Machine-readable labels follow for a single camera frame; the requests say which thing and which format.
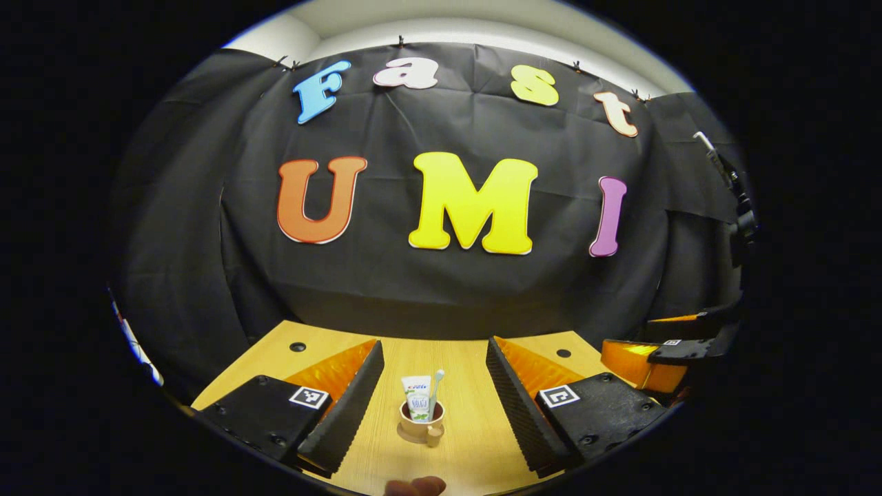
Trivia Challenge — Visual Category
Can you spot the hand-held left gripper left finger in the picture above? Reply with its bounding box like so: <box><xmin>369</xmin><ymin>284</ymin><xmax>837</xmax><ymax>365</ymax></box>
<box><xmin>194</xmin><ymin>338</ymin><xmax>385</xmax><ymax>477</ymax></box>

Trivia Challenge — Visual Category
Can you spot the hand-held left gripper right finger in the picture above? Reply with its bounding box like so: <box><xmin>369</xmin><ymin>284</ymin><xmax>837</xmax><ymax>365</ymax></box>
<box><xmin>485</xmin><ymin>335</ymin><xmax>670</xmax><ymax>479</ymax></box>

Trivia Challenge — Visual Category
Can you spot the beige cup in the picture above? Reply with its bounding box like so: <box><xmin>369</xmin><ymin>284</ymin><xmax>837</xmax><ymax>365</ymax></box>
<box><xmin>398</xmin><ymin>398</ymin><xmax>447</xmax><ymax>448</ymax></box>

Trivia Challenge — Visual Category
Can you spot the white toothpaste tube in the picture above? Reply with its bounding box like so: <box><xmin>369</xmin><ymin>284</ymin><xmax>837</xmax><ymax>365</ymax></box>
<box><xmin>402</xmin><ymin>375</ymin><xmax>433</xmax><ymax>422</ymax></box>

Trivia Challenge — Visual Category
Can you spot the pale green toothbrush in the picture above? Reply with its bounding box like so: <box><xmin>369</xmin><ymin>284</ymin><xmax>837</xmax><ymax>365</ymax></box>
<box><xmin>427</xmin><ymin>370</ymin><xmax>446</xmax><ymax>421</ymax></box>

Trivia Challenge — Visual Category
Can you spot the wooden desktop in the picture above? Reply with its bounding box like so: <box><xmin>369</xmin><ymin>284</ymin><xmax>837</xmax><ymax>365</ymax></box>
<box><xmin>193</xmin><ymin>319</ymin><xmax>679</xmax><ymax>496</ymax></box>

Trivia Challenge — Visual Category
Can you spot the black backdrop cloth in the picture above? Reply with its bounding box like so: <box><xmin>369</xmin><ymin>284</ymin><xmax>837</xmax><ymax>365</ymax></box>
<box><xmin>110</xmin><ymin>41</ymin><xmax>752</xmax><ymax>400</ymax></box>

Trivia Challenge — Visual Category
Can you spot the white device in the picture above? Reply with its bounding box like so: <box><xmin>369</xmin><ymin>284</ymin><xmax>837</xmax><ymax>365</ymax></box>
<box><xmin>109</xmin><ymin>286</ymin><xmax>165</xmax><ymax>388</ymax></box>

